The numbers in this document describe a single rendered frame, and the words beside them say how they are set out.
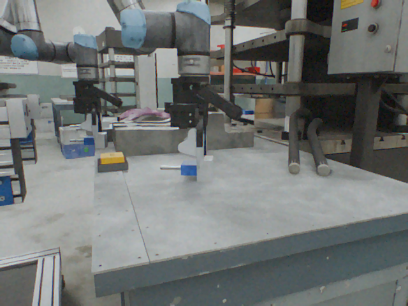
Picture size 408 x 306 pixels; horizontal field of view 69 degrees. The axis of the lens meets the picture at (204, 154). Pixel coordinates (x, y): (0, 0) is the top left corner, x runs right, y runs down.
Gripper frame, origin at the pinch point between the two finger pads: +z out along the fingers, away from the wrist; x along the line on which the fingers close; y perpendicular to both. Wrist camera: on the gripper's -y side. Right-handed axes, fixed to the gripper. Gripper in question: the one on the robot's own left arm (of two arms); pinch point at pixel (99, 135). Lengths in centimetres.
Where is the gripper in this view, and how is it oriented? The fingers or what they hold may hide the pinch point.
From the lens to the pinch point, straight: 118.0
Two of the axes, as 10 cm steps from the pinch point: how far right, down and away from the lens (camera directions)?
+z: 0.0, 9.7, 2.2
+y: -9.9, 0.3, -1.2
